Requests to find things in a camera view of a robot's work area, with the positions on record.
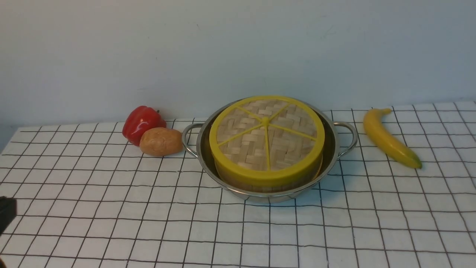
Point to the yellow woven steamer lid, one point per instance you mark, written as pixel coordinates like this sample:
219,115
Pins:
267,138

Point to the yellow banana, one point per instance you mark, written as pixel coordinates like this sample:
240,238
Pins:
386,142

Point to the yellow bamboo steamer basket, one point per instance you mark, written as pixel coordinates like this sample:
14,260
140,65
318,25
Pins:
260,186

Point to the stainless steel pot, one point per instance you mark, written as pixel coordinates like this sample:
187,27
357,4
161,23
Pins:
341,138

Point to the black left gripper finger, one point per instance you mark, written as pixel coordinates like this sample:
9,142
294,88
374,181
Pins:
8,212

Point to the brown potato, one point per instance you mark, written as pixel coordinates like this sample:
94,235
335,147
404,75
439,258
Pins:
161,142

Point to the red bell pepper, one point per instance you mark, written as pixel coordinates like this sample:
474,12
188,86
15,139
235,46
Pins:
139,121

